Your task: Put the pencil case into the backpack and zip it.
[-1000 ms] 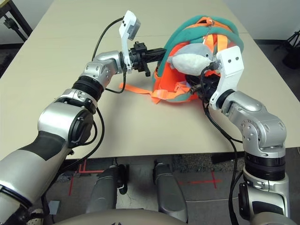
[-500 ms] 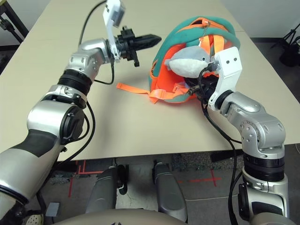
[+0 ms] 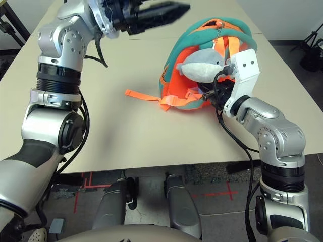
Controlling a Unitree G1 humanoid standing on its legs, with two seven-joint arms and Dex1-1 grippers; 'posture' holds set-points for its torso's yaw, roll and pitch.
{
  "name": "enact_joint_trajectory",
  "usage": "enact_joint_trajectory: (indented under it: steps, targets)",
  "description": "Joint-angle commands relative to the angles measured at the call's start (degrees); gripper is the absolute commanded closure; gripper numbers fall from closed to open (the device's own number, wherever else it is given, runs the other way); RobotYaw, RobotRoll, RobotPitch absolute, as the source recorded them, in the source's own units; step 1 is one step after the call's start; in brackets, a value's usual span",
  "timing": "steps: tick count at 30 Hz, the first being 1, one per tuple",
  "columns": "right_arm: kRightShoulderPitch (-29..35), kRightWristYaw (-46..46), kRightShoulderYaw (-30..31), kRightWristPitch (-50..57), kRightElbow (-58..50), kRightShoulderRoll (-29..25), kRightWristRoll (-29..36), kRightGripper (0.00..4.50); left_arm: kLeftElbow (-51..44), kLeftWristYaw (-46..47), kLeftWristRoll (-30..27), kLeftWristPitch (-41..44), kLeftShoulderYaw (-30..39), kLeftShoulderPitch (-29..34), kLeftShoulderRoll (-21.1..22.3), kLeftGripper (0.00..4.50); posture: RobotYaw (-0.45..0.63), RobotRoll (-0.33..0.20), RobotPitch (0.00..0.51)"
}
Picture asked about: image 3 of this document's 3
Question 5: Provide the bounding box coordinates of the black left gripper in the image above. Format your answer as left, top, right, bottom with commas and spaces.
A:
108, 0, 192, 35

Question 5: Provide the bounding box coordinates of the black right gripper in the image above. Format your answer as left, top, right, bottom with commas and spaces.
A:
198, 80, 237, 106

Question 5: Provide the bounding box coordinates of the grey shark plush toy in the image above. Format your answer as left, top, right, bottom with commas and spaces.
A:
176, 48, 225, 83

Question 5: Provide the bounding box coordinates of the orange and green backpack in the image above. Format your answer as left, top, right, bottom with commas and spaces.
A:
125, 17, 258, 111

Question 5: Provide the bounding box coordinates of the black equipment bag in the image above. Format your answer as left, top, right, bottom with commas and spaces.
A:
299, 41, 323, 74

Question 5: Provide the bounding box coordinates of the grey robot right leg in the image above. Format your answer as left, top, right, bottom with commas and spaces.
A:
164, 173, 203, 240

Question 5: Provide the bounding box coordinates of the grey robot leg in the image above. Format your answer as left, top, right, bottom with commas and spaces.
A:
164, 173, 203, 240
93, 177, 139, 231

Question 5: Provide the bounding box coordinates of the grey robot left leg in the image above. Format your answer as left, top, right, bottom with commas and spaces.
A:
93, 177, 139, 231

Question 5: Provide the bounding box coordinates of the grey robot torso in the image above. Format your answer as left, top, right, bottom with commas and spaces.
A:
57, 224, 202, 242

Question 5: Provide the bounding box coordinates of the small grey box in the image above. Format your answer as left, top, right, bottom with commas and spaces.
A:
49, 218, 65, 234

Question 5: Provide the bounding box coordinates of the beige perforated shoe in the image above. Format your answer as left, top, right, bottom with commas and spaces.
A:
26, 226, 48, 242

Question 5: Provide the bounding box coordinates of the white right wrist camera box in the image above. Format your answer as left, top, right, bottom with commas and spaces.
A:
223, 49, 260, 119

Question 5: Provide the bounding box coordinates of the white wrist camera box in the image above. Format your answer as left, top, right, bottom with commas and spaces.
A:
223, 49, 260, 119
88, 0, 121, 39

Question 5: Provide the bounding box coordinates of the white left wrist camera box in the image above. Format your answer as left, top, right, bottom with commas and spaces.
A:
88, 0, 121, 39

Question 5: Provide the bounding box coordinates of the silver keychain chain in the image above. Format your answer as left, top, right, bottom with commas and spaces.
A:
216, 21, 224, 50

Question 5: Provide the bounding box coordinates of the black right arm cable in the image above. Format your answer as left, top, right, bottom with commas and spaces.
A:
212, 68, 260, 242

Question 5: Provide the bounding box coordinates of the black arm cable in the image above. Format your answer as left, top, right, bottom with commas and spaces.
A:
50, 32, 109, 177
212, 68, 260, 242

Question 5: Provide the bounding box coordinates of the black camera tripod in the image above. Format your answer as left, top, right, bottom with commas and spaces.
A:
290, 24, 323, 55

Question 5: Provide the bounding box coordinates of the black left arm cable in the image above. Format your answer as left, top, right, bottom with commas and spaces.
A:
50, 32, 109, 177

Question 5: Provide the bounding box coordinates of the black metal stand frame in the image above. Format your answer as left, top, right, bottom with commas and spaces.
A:
0, 0, 26, 48

